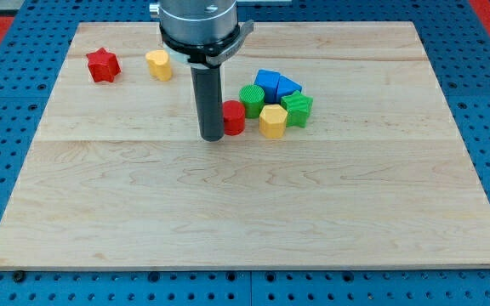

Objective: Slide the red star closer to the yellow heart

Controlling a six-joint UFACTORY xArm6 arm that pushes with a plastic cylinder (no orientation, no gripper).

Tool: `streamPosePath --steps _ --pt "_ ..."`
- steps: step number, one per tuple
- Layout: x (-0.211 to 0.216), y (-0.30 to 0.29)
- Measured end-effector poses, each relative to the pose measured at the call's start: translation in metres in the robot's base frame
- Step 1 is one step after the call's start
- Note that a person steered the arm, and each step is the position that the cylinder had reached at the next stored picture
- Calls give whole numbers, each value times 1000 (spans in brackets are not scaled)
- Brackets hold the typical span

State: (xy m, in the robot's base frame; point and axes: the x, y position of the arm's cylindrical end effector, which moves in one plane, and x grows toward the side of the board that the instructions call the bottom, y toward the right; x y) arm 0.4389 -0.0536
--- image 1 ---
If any green star block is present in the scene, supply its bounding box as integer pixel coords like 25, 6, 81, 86
281, 91, 314, 128

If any light wooden board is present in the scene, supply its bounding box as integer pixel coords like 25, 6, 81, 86
0, 21, 490, 271

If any red star block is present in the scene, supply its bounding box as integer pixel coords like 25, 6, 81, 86
86, 48, 121, 82

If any blue cube block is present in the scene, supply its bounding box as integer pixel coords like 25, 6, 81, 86
254, 69, 281, 104

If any red cylinder block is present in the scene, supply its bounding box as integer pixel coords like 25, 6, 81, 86
223, 100, 245, 136

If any blue triangle block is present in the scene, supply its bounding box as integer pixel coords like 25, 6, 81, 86
275, 75, 302, 104

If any green cylinder block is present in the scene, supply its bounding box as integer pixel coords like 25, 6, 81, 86
239, 84, 265, 119

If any yellow heart block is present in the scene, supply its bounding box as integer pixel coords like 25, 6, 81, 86
145, 49, 173, 82

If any yellow hexagon block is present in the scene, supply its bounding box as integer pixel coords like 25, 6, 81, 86
259, 105, 288, 139

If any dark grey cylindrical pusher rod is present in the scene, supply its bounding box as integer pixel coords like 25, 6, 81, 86
191, 67, 224, 142

